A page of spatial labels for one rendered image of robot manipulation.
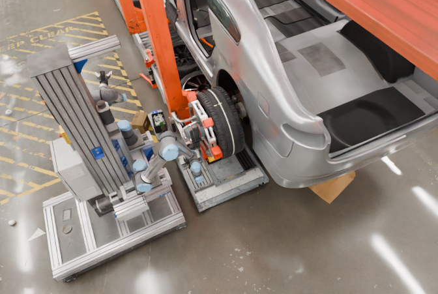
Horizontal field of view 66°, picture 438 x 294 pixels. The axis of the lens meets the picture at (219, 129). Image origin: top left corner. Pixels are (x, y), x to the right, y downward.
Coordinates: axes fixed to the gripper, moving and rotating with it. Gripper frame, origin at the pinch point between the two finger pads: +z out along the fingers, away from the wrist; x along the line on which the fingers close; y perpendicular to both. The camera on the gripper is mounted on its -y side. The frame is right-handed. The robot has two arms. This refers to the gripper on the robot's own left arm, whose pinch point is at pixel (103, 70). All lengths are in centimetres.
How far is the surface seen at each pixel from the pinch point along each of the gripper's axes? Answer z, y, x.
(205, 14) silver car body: 144, 27, 125
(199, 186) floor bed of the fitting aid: -75, 108, 83
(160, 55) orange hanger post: -19, -27, 54
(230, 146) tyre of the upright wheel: -92, 22, 107
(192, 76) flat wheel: 56, 61, 95
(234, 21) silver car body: -42, -72, 113
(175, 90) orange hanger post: -18, 16, 66
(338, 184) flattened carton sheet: -105, 92, 231
